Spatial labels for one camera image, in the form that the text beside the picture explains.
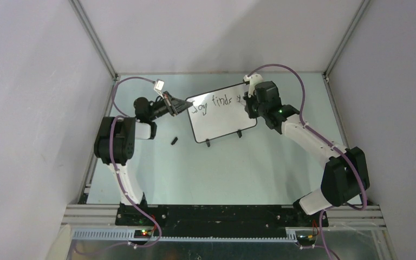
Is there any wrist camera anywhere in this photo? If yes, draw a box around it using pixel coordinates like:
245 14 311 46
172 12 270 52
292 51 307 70
243 73 264 98
153 79 165 96

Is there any black marker cap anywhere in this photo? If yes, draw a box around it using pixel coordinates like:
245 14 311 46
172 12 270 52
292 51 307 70
171 137 178 145

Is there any aluminium frame rail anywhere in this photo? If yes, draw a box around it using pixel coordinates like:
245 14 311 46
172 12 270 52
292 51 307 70
62 204 386 243

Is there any black framed whiteboard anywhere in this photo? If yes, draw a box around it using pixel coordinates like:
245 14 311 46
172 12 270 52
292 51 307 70
186 83 257 144

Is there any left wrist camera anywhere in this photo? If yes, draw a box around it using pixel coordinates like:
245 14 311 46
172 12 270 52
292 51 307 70
153 79 165 96

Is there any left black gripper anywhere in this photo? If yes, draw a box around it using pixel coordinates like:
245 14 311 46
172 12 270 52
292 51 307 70
148 92 192 122

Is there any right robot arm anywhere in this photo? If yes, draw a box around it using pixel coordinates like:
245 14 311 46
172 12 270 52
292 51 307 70
243 79 370 226

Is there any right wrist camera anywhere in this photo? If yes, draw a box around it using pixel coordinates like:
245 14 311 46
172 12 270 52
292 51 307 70
243 73 264 98

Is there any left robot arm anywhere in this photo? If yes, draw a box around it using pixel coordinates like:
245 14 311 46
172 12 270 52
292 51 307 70
94 92 193 226

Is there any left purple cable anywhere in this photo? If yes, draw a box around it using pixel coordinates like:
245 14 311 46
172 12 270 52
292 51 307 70
109 76 163 250

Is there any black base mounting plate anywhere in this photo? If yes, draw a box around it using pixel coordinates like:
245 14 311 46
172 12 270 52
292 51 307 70
115 204 329 238

